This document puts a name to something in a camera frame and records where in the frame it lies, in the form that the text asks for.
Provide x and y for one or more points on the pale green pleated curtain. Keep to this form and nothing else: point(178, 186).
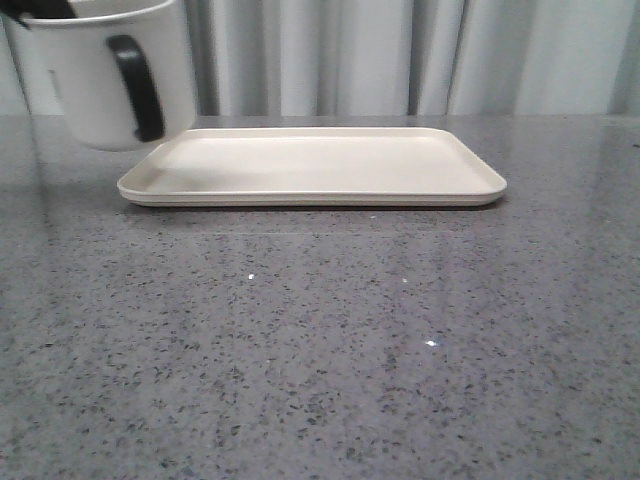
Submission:
point(375, 58)

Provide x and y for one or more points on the white smiley mug black handle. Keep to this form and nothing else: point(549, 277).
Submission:
point(122, 71)

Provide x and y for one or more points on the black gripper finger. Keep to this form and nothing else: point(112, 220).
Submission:
point(20, 10)

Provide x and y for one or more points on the cream rectangular plastic tray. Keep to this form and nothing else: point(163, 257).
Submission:
point(313, 166)

